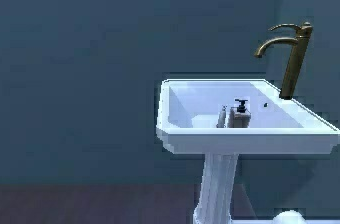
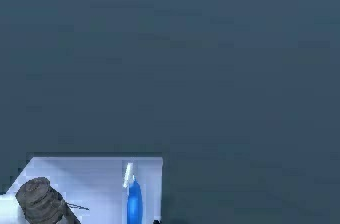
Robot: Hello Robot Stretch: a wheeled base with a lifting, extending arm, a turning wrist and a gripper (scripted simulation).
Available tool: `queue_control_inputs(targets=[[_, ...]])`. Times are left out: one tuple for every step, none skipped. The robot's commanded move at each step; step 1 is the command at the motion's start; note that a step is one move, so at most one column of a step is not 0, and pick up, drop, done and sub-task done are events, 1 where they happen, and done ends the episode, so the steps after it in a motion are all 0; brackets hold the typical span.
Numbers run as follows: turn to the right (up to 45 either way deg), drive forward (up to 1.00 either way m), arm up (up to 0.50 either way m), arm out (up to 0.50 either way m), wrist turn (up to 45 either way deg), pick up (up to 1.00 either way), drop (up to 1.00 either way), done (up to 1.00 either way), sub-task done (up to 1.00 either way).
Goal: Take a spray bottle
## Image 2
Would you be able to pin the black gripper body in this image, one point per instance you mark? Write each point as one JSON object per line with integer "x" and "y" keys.
{"x": 157, "y": 222}

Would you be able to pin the blue spray bottle white head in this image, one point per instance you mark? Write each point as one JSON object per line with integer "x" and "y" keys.
{"x": 134, "y": 203}

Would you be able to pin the white box-shaped fixture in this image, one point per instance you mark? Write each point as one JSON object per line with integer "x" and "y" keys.
{"x": 91, "y": 180}

